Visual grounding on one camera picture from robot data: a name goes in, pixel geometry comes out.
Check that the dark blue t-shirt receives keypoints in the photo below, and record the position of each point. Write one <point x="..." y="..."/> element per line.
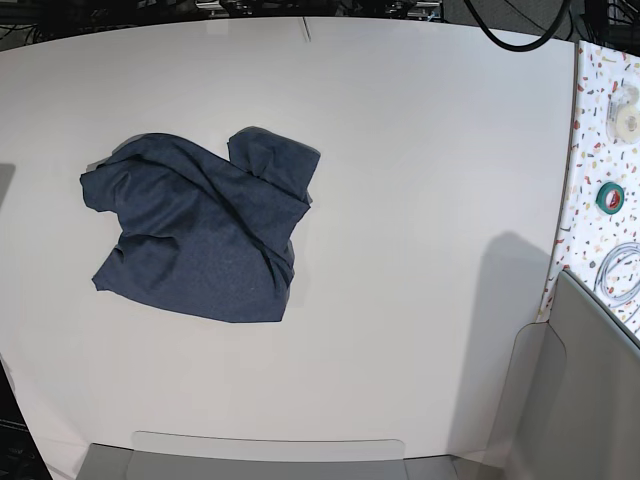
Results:
<point x="203" y="235"/>

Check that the terrazzo pattern side table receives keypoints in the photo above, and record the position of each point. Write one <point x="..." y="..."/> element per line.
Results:
<point x="601" y="250"/>

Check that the green tape roll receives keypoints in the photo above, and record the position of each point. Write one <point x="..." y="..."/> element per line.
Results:
<point x="610" y="198"/>

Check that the grey bin right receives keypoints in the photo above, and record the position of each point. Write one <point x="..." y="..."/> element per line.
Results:
<point x="570" y="403"/>

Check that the grey bin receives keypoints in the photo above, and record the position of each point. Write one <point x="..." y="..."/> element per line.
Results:
<point x="171" y="456"/>
<point x="570" y="403"/>

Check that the grey bin bottom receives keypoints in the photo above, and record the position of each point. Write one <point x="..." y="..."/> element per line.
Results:
<point x="171" y="456"/>

